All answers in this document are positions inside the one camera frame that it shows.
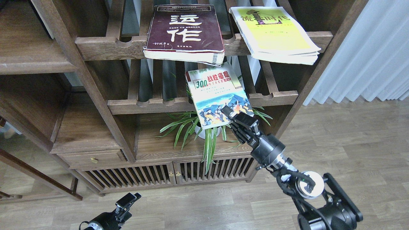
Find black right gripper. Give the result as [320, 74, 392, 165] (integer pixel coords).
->
[221, 106, 286, 169]

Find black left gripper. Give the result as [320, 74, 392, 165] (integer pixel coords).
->
[88, 193, 142, 230]

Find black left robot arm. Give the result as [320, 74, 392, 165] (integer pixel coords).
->
[82, 193, 142, 230]

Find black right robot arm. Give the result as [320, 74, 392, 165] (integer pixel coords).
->
[222, 106, 363, 230]

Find white plant pot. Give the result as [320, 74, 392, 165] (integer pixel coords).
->
[194, 125, 221, 139]

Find yellow cover book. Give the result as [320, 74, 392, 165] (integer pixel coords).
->
[229, 6, 321, 65]

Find maroon book white characters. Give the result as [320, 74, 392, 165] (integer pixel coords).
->
[143, 4, 225, 66]

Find dark wooden bookshelf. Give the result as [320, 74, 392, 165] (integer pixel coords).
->
[0, 0, 370, 195]

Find white pleated curtain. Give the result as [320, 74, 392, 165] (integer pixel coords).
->
[303, 0, 409, 106]

